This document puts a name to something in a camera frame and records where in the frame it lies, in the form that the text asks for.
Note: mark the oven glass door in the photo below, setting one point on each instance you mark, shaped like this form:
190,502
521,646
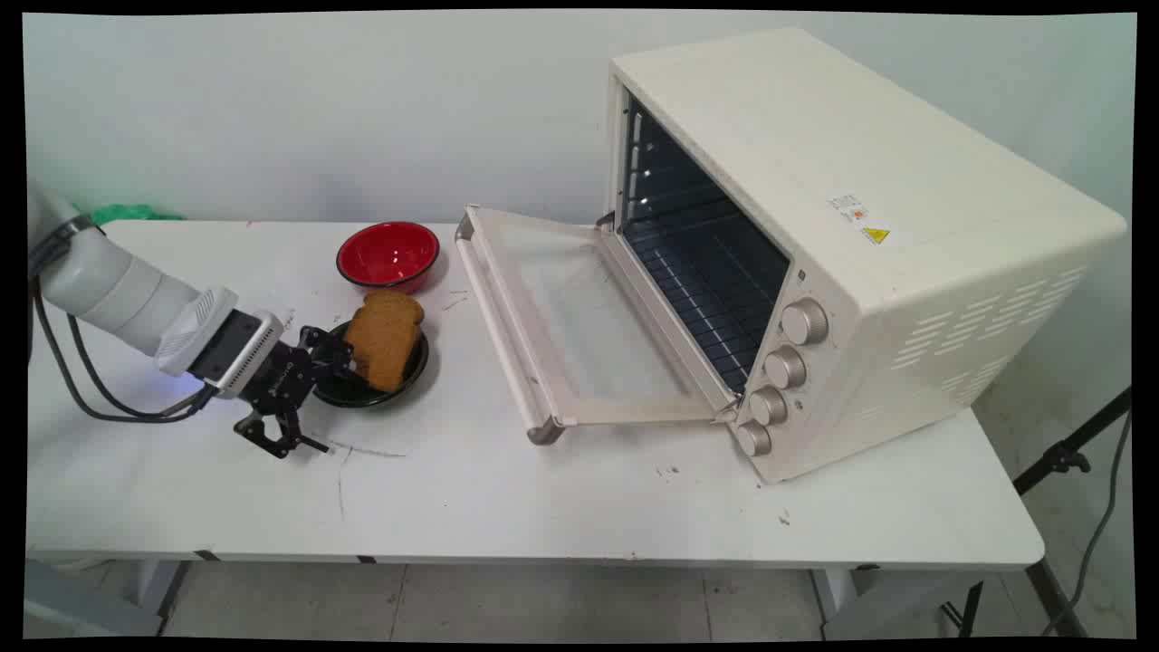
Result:
561,317

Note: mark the cream toaster oven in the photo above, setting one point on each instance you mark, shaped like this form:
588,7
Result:
842,244

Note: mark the brown bread slice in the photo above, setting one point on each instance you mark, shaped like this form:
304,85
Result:
385,340

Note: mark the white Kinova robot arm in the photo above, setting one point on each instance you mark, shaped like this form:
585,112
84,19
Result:
118,290

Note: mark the dark green plate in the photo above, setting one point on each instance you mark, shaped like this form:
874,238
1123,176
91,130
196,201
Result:
398,376

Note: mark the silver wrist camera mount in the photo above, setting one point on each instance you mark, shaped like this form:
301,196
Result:
237,349

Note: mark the green plastic bag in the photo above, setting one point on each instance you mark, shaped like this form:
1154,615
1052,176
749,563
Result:
131,214

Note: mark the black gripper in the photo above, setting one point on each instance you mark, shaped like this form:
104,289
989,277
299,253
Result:
279,378

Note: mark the red bowl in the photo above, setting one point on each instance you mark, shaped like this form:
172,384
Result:
387,254

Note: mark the black tripod stand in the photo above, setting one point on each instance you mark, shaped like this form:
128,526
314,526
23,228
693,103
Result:
1059,471

